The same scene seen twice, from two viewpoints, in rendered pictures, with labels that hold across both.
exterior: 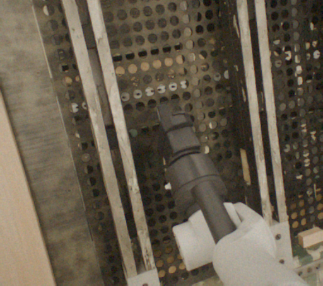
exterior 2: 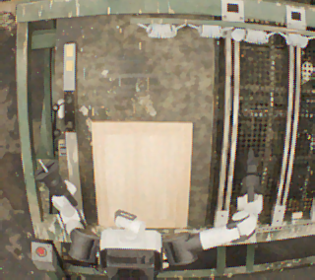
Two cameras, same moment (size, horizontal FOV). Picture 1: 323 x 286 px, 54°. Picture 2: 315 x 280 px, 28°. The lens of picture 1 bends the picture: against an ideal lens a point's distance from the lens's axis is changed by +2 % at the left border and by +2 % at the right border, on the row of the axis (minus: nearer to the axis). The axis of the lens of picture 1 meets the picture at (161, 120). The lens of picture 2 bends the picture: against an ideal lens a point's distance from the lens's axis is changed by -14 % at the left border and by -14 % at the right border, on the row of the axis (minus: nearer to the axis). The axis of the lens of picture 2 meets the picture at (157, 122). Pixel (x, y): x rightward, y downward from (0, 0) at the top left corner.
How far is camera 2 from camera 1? 257 cm
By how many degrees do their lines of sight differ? 18
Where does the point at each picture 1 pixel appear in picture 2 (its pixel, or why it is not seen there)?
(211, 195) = (251, 190)
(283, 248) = (280, 215)
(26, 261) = (181, 194)
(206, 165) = (255, 180)
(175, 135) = (250, 167)
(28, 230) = (185, 183)
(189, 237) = (241, 201)
